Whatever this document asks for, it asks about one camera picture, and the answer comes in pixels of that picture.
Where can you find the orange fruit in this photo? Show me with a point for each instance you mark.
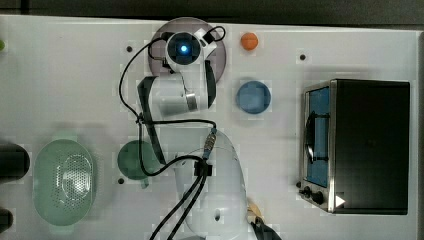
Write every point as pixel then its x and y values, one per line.
pixel 249 41

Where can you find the yellow banana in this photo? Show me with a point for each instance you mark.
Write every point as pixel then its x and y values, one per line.
pixel 253 213

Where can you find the green cup with handle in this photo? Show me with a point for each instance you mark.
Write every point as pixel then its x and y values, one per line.
pixel 129 161

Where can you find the green small cylinder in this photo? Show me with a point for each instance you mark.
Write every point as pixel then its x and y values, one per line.
pixel 2 45

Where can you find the black cylinder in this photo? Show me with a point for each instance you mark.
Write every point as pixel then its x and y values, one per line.
pixel 14 162
pixel 6 219

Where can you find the green colander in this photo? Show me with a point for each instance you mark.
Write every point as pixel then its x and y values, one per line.
pixel 63 182

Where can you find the grey round plate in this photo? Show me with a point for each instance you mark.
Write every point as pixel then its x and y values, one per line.
pixel 185 24

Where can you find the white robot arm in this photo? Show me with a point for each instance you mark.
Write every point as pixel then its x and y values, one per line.
pixel 209 178

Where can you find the black cylinder lower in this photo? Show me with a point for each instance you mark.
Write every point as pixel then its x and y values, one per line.
pixel 6 219

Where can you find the black toaster oven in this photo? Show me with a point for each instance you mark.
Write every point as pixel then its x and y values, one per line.
pixel 356 146

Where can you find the black cylinder upper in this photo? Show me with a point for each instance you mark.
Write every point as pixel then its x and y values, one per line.
pixel 14 162

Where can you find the blue bowl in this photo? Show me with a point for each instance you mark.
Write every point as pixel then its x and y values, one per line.
pixel 253 97

